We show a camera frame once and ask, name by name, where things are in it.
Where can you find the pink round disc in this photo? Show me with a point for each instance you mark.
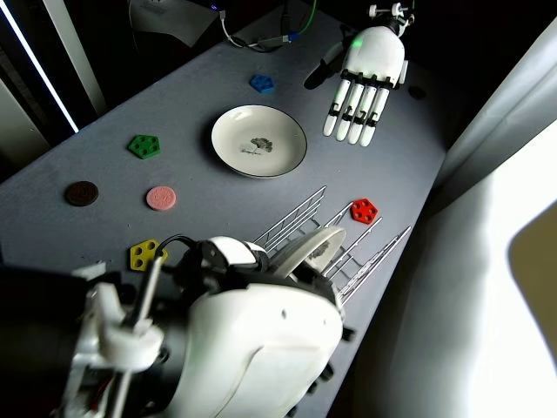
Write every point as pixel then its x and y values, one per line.
pixel 161 198

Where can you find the yellow pentagon block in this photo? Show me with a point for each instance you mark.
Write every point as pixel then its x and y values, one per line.
pixel 141 256

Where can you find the white plate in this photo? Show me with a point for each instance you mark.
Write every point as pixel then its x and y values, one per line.
pixel 261 130
pixel 309 248

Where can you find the blue pentagon block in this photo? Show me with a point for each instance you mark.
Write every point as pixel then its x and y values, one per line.
pixel 262 83

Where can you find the red pentagon block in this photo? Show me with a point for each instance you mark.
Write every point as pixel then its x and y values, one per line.
pixel 364 211

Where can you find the brown round disc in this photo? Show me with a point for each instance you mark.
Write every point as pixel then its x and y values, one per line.
pixel 82 193

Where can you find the small dark brown disc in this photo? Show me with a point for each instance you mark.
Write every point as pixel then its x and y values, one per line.
pixel 417 92

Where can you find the white paper sheet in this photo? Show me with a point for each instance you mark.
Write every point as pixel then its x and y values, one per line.
pixel 169 19

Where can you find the white backdrop sheet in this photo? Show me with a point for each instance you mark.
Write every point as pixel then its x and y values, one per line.
pixel 457 305

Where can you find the bright light strip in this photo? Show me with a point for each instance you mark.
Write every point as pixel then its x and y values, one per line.
pixel 39 69

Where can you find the green pentagon block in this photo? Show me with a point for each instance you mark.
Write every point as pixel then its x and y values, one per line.
pixel 144 146

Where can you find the beige board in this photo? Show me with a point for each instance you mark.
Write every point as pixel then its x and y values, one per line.
pixel 537 283

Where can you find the white plate, tree print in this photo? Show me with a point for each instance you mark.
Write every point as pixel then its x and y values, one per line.
pixel 261 130

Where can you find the white frame post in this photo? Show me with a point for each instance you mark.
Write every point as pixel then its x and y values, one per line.
pixel 78 56

